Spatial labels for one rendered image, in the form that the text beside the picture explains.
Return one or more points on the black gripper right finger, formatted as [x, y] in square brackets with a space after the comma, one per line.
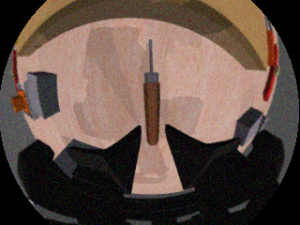
[193, 157]

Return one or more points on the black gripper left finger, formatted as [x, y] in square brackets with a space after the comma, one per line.
[119, 160]

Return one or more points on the awl with brown wooden handle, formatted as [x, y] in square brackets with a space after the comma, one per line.
[151, 101]

